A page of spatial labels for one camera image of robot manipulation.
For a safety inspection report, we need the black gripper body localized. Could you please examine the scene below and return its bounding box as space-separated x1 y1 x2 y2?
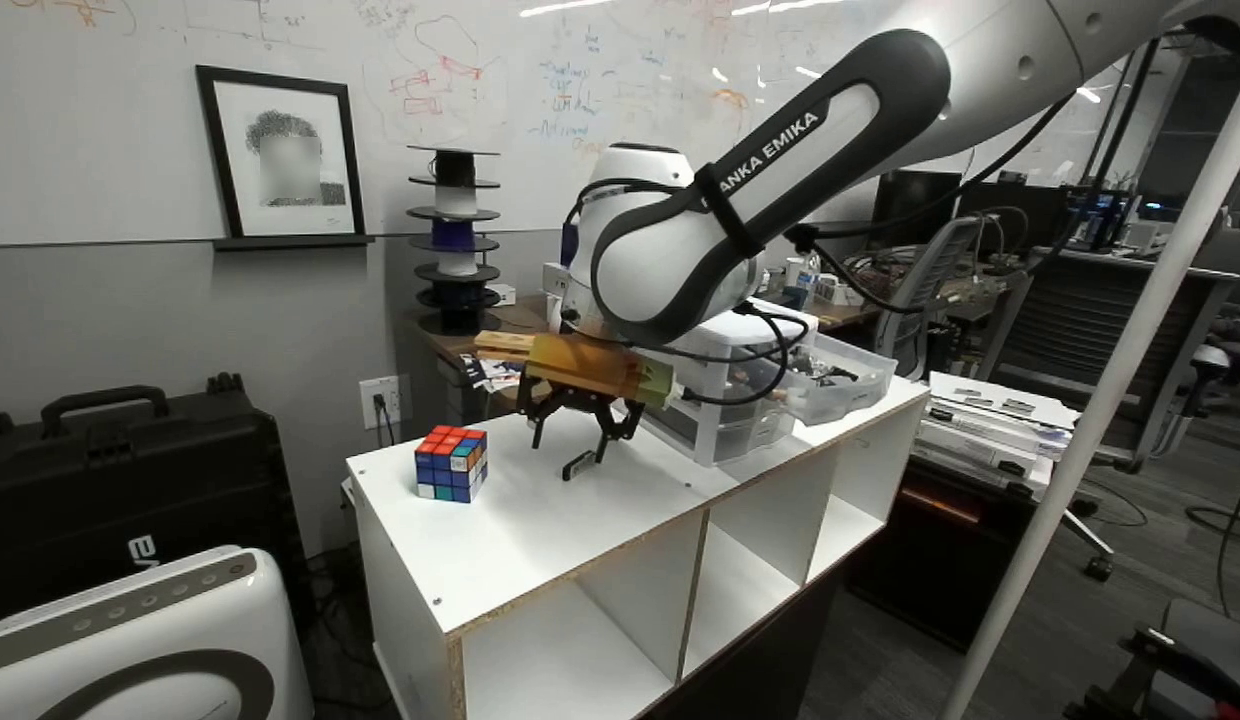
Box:
516 377 646 424

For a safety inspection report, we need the white plastic drawer unit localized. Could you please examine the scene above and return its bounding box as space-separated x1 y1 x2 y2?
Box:
635 306 820 473

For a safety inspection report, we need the Rubik's cube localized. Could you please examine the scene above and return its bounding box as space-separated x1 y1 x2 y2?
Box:
411 420 494 507

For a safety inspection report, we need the wooden desk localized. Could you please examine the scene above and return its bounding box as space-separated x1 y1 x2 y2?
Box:
416 263 1011 427

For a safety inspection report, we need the white shelf cabinet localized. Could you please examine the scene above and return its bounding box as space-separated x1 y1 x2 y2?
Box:
340 377 931 720

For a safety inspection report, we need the stack of filament spools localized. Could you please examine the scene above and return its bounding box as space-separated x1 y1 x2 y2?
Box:
406 126 508 334

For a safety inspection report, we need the grey mesh office chair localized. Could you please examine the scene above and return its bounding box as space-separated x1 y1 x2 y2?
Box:
874 208 998 381

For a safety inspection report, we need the white appliance with grey stripe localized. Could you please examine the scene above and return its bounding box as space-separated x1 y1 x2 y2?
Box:
0 541 315 720

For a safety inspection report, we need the dark storage crate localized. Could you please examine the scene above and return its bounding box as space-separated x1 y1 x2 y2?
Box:
844 451 1045 657

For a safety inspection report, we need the black framed picture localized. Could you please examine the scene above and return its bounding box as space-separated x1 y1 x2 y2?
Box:
192 58 378 254

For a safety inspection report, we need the black computer monitor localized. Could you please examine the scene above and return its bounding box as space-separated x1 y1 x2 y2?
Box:
869 165 967 250

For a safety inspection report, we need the stack of printed papers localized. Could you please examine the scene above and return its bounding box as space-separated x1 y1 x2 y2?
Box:
911 368 1084 487

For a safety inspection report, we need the black hard carrying case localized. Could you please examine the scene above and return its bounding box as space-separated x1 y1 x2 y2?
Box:
0 370 305 632

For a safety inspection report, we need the white tripod stand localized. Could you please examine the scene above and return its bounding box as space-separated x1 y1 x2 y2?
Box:
940 72 1240 720

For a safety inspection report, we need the monitor with blue screen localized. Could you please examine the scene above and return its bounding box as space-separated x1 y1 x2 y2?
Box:
1062 183 1185 258

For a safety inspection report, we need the black and red equipment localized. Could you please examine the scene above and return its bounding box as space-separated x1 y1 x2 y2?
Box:
1062 620 1240 720

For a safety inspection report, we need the tan wrist camera bar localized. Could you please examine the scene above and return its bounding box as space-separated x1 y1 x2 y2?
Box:
504 327 681 413

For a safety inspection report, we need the white wall outlet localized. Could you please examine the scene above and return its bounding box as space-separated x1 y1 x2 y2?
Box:
355 370 408 431

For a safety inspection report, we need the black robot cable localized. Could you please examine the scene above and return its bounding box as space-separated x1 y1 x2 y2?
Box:
672 91 1158 413

